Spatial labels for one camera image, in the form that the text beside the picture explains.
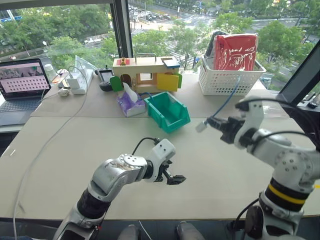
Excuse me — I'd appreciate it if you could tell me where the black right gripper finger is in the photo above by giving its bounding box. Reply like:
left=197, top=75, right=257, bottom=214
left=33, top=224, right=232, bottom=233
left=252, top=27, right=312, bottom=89
left=208, top=122, right=226, bottom=131
left=206, top=116, right=229, bottom=125

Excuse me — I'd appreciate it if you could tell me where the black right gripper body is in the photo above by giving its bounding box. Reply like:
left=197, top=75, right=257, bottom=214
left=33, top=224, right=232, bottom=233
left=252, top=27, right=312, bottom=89
left=219, top=116, right=248, bottom=144

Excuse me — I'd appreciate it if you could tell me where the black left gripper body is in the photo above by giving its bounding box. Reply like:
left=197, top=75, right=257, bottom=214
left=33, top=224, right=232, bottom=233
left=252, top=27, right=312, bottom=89
left=155, top=159, right=176, bottom=185

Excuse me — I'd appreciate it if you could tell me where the blue Ethernet cable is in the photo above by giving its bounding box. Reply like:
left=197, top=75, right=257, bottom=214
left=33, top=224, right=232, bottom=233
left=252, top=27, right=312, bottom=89
left=195, top=75, right=242, bottom=133

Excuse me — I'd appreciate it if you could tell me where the white perforated plastic basket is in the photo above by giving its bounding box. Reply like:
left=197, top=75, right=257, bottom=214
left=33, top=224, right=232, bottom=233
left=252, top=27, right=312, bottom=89
left=198, top=55, right=267, bottom=97

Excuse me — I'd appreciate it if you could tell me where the grey rounded foot shape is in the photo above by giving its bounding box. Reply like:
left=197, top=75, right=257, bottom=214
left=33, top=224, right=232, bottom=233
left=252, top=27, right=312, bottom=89
left=117, top=223, right=141, bottom=240
left=175, top=220, right=206, bottom=240

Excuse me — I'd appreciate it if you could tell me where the green plastic storage bin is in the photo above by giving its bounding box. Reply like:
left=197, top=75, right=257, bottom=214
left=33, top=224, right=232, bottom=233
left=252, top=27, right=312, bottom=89
left=143, top=91, right=192, bottom=134

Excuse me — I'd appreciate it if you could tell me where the red package in clear wrap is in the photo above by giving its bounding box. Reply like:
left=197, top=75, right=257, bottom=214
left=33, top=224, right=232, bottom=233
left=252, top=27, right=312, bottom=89
left=212, top=33, right=259, bottom=72

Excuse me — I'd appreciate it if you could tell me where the black bag behind red package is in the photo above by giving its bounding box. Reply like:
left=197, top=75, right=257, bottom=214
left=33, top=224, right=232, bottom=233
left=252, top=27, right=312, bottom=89
left=204, top=30, right=221, bottom=59

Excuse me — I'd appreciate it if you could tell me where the purple white tissue pack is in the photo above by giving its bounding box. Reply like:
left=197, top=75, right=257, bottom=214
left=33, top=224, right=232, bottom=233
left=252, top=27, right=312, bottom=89
left=115, top=82, right=147, bottom=118

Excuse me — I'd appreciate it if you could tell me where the black monitor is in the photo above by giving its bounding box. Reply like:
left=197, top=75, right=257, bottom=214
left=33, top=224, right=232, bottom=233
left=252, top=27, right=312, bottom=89
left=278, top=39, right=320, bottom=109

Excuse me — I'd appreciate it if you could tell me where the wooden lock box with doors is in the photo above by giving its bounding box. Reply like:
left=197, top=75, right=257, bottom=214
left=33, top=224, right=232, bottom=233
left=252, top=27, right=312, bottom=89
left=109, top=52, right=184, bottom=94

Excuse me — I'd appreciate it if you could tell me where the black handheld controller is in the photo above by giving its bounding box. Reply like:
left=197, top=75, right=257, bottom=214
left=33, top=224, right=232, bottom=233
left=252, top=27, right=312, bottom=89
left=94, top=65, right=115, bottom=93

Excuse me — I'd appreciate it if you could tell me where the white power strip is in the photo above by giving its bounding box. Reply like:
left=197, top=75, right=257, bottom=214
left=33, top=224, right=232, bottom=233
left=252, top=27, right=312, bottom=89
left=70, top=68, right=95, bottom=95

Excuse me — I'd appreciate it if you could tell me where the white charger adapter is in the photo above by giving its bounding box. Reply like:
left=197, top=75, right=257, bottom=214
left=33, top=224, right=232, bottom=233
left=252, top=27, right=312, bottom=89
left=65, top=77, right=80, bottom=90

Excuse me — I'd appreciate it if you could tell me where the clear plastic triangular sheet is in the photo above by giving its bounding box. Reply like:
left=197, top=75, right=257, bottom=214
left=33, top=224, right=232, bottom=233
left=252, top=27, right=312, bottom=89
left=74, top=54, right=97, bottom=76

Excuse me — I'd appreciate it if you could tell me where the orange pink flat packet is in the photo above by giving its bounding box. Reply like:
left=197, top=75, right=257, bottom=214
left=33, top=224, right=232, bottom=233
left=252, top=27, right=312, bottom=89
left=50, top=69, right=70, bottom=85

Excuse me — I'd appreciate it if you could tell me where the white translucent bottle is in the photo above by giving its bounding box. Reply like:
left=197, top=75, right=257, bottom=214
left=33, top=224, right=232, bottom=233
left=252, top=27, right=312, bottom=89
left=43, top=63, right=57, bottom=81

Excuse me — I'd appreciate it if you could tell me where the dark grey laptop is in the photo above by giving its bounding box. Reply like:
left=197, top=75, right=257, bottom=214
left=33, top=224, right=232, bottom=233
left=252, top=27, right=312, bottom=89
left=0, top=57, right=52, bottom=127

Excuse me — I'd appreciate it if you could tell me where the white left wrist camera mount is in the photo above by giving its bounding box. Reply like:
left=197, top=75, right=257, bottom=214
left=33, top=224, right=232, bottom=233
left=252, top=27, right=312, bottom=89
left=149, top=138, right=177, bottom=184

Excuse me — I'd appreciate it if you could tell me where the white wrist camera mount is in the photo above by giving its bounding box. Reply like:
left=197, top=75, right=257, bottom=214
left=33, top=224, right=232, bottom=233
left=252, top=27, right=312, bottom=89
left=149, top=138, right=177, bottom=184
left=234, top=95, right=266, bottom=150

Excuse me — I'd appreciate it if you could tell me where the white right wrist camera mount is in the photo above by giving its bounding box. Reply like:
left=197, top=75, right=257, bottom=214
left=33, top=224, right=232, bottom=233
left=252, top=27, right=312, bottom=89
left=234, top=95, right=266, bottom=150

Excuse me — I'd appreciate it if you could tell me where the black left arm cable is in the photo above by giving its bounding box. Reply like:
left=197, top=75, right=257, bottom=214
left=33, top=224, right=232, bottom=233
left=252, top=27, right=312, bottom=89
left=131, top=136, right=161, bottom=156

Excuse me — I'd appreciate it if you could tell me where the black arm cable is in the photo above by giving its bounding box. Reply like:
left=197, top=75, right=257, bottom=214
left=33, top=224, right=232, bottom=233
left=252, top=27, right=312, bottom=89
left=131, top=136, right=161, bottom=156
left=249, top=98, right=320, bottom=154

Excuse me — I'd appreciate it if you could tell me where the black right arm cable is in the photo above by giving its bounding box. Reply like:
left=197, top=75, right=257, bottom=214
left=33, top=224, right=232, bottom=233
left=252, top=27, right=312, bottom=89
left=249, top=98, right=320, bottom=154

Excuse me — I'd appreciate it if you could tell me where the thin white cord under table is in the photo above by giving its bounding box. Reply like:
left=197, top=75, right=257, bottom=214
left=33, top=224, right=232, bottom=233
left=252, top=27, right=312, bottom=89
left=138, top=219, right=151, bottom=240

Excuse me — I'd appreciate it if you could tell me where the dark window frame pillar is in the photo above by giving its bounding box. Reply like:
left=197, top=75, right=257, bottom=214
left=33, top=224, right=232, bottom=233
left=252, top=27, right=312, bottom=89
left=109, top=0, right=134, bottom=60

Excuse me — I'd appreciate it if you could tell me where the long white charger cable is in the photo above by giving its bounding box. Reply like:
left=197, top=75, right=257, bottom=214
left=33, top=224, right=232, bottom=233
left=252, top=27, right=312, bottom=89
left=12, top=65, right=90, bottom=240

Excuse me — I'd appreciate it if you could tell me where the white laptop cable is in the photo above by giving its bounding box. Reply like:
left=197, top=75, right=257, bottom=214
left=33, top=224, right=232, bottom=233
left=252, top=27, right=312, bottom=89
left=40, top=85, right=52, bottom=101

